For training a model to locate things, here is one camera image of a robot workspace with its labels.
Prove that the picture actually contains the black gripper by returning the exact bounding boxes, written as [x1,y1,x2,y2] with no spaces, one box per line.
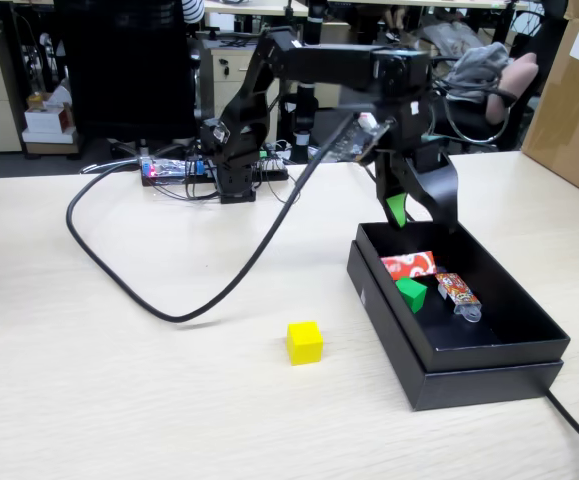
[374,141,459,235]

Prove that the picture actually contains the red white printed carton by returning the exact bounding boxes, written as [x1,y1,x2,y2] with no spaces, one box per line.
[379,249,438,281]

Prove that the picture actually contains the green wooden cube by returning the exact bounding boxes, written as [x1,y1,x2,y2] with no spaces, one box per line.
[394,277,429,315]

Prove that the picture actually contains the large brown cardboard box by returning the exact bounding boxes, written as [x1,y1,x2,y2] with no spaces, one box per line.
[521,0,579,207]

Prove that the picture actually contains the black cardboard box tray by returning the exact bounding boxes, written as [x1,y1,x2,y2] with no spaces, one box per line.
[356,219,572,374]

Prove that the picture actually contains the black open box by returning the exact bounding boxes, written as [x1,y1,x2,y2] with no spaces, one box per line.
[346,239,565,412]

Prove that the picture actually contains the black office chair with armrests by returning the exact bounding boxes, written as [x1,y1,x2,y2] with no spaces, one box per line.
[428,19,535,154]

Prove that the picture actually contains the black pole white bands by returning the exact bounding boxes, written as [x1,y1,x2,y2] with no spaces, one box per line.
[291,0,330,164]

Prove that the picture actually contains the pink cushion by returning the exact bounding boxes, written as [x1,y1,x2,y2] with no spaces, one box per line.
[485,52,541,125]

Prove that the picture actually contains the grey garment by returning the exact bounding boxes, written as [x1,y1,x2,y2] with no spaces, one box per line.
[443,42,513,104]

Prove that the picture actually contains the yellow wooden cube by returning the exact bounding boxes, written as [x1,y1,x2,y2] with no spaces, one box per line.
[286,320,325,367]

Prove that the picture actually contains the controller board red LED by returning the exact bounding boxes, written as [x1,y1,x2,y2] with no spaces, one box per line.
[138,155,210,187]

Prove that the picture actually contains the striped sleeve person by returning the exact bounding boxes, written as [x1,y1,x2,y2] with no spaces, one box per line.
[181,0,205,26]

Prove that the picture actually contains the black mesh office chair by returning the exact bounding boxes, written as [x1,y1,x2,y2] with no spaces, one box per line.
[53,0,198,146]

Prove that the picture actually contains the white flat carton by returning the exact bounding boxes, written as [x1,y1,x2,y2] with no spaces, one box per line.
[21,127,79,155]

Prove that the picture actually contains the white carton brown flap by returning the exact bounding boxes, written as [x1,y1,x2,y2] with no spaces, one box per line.
[23,92,75,134]

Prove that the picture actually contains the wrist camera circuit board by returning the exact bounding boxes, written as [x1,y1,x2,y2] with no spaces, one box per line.
[326,112,390,164]

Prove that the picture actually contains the thin jumper wires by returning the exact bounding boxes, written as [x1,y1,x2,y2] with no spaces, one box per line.
[253,144,300,205]

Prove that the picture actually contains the thick black camera cable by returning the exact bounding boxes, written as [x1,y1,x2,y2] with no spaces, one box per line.
[65,112,358,324]

